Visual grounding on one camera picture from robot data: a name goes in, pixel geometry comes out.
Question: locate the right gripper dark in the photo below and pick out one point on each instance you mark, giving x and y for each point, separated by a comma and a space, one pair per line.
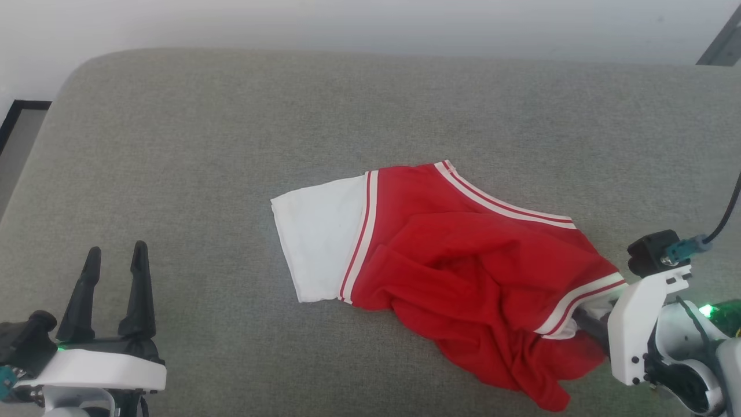
677, 330

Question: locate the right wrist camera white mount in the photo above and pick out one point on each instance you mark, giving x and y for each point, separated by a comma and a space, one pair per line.
631, 324

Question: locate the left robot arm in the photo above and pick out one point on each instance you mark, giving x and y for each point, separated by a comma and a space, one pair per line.
69, 405

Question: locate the black baseboard strip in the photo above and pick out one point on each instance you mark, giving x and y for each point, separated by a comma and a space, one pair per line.
23, 104

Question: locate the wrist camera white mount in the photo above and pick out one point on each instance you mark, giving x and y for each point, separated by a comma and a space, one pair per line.
631, 324
98, 368

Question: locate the red and white shirt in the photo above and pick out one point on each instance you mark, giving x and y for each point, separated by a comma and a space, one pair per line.
463, 260

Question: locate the grey fabric sofa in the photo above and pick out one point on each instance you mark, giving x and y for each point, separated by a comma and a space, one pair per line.
231, 145

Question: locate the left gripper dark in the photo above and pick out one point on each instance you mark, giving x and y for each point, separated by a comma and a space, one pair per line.
133, 346

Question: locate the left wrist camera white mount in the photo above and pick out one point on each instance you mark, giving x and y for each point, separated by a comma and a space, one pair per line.
98, 368

